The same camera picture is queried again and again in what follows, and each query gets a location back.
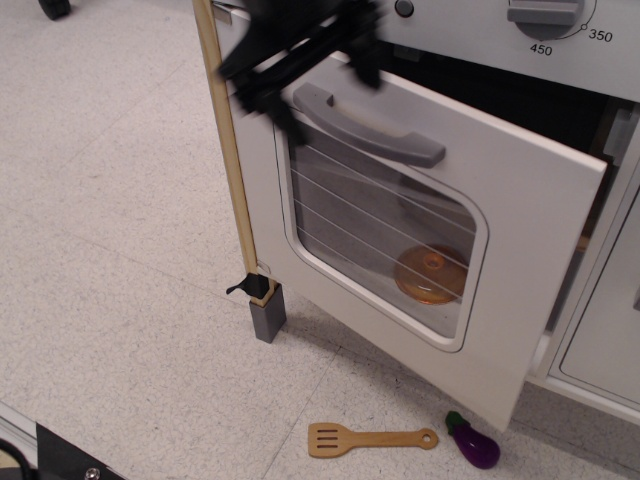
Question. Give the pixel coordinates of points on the purple toy eggplant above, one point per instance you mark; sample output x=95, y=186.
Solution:
x=479, y=450

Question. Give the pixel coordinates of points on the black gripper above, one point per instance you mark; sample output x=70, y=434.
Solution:
x=286, y=39

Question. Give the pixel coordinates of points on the white toy kitchen cabinet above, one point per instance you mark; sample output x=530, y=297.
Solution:
x=500, y=30

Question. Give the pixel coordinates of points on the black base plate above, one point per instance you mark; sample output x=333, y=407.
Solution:
x=59, y=459

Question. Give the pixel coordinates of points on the white cupboard door right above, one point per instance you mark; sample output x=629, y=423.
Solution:
x=600, y=351

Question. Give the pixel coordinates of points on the small grey round button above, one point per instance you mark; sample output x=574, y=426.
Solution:
x=404, y=8

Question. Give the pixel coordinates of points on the black tape piece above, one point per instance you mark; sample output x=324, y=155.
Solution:
x=254, y=285

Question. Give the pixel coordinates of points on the wooden toy spatula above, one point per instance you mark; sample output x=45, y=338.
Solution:
x=332, y=440

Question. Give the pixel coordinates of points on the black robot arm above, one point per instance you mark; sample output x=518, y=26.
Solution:
x=286, y=39

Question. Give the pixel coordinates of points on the black caster wheel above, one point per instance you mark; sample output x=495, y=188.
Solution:
x=55, y=9

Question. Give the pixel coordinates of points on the grey temperature knob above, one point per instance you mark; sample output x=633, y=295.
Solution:
x=545, y=20

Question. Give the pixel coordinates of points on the orange toy pot lid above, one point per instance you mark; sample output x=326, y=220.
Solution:
x=431, y=274

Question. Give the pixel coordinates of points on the white toy oven door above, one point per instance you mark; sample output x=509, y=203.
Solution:
x=400, y=240

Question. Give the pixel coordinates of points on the grey cabinet foot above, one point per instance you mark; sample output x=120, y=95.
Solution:
x=269, y=319

